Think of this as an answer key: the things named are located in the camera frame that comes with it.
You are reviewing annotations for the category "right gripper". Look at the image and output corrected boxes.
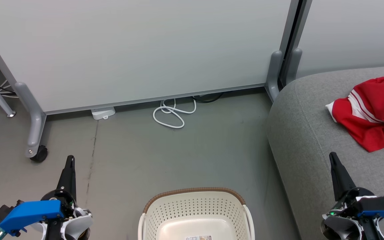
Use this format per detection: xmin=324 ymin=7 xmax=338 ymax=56
xmin=321 ymin=152 xmax=383 ymax=240

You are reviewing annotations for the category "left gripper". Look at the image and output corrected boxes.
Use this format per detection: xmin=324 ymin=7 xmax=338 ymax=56
xmin=41 ymin=155 xmax=93 ymax=240

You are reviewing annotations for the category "red white sports shirt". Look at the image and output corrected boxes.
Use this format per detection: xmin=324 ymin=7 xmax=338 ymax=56
xmin=325 ymin=77 xmax=384 ymax=153

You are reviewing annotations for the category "cream perforated laundry basket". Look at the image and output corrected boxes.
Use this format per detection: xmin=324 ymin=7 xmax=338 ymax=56
xmin=138 ymin=187 xmax=255 ymax=240

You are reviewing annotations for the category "black caster wheel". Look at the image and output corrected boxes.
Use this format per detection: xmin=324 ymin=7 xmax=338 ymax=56
xmin=30 ymin=145 xmax=48 ymax=163

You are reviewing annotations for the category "grey partition foot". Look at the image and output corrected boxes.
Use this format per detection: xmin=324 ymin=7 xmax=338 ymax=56
xmin=285 ymin=48 xmax=303 ymax=86
xmin=14 ymin=82 xmax=47 ymax=159
xmin=265 ymin=50 xmax=284 ymax=102

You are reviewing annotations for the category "grey fabric sofa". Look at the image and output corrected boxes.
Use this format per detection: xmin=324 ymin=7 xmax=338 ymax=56
xmin=267 ymin=64 xmax=384 ymax=240

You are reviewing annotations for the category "white power adapter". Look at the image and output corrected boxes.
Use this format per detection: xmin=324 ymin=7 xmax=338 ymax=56
xmin=91 ymin=107 xmax=116 ymax=120

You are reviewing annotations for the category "left blue camera mount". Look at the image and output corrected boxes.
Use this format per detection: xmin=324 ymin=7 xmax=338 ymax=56
xmin=0 ymin=200 xmax=64 ymax=235

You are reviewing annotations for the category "white coiled power cable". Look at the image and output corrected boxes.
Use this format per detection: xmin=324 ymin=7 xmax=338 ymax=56
xmin=153 ymin=98 xmax=197 ymax=129

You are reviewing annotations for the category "white partition panel grey frame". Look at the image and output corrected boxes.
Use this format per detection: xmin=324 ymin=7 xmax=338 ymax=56
xmin=280 ymin=0 xmax=384 ymax=87
xmin=0 ymin=0 xmax=301 ymax=115

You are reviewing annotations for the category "black floor cable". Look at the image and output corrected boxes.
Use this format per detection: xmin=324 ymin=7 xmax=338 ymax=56
xmin=192 ymin=93 xmax=224 ymax=103

